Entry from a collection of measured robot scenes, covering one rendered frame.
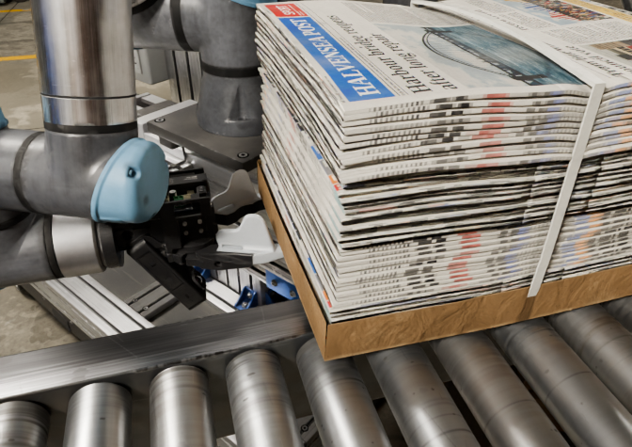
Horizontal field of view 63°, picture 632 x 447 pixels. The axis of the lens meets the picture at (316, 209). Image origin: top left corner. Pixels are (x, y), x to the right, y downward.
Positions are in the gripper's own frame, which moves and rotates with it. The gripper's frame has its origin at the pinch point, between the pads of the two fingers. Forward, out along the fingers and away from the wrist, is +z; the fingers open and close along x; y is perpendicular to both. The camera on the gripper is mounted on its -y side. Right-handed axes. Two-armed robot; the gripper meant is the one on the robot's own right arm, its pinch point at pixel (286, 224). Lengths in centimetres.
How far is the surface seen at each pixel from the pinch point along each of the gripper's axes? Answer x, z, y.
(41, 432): -20.4, -24.4, -2.2
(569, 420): -30.6, 16.3, -2.3
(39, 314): 87, -61, -78
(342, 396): -24.9, -1.1, -0.4
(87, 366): -16.2, -20.9, -0.3
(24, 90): 302, -101, -74
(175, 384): -20.1, -13.9, -0.4
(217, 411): -17.7, -11.0, -8.0
